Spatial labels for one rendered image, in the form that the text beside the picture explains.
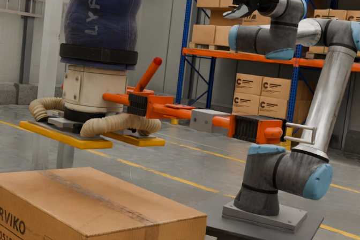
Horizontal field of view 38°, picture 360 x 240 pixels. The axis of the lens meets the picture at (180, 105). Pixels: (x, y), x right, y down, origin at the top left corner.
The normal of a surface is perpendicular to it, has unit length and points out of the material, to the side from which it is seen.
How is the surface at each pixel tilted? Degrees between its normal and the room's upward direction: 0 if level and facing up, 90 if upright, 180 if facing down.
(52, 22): 90
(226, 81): 90
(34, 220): 90
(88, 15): 74
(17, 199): 90
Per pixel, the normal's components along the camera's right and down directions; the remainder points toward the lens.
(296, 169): -0.53, -0.32
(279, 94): -0.66, 0.02
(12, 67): 0.73, 0.14
